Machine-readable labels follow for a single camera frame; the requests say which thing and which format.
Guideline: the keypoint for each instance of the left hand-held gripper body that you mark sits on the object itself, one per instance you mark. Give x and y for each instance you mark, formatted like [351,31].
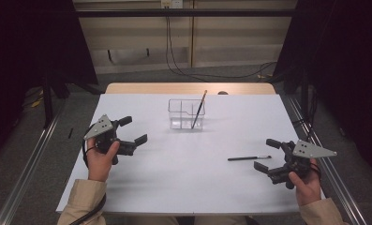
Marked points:
[99,128]

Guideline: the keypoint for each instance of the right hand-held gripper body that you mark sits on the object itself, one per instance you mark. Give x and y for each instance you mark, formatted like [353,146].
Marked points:
[302,150]

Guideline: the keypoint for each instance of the black pen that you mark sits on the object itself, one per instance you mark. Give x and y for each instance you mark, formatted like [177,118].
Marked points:
[246,158]

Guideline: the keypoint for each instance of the clear acrylic organizer box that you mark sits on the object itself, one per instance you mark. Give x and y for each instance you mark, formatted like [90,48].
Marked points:
[182,120]

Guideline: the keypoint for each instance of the makeup brush with orange ferrule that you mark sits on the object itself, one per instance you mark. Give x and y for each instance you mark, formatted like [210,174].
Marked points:
[200,108]

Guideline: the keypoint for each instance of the person's left hand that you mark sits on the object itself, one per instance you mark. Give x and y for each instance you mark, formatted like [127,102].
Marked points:
[99,165]

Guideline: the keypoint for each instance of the person's right hand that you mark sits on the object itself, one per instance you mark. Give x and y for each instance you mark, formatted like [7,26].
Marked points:
[308,187]

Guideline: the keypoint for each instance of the white table cover sheet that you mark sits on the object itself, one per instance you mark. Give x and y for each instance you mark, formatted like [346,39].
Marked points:
[180,175]

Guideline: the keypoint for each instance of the black metal stand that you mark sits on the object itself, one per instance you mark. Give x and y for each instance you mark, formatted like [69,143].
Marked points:
[304,93]
[47,100]

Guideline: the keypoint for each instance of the black curtain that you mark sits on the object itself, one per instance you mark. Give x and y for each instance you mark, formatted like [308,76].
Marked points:
[346,78]
[27,62]

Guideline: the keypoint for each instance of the aluminium floor rail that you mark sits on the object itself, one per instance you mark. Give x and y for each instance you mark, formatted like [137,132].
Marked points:
[24,175]
[333,175]

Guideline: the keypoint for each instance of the white wall socket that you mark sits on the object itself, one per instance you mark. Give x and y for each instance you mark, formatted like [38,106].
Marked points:
[171,3]

